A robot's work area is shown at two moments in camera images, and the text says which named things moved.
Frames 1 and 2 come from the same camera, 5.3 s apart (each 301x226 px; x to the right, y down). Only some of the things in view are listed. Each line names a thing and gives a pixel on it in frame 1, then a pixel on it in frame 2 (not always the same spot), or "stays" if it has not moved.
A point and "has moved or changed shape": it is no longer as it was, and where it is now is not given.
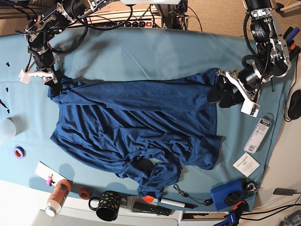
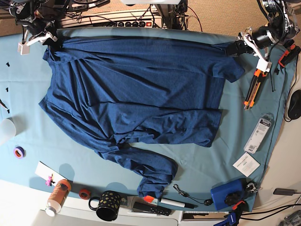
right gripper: x=249 y=80 to x=260 y=37
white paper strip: x=44 y=171 stays
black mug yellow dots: x=108 y=205 stays
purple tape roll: x=19 y=152 stays
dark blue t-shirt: x=144 y=130 has moved or changed shape
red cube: x=148 y=198 stays
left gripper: x=44 y=62 to x=42 y=30
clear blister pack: x=258 y=133 stays
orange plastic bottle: x=58 y=197 stays
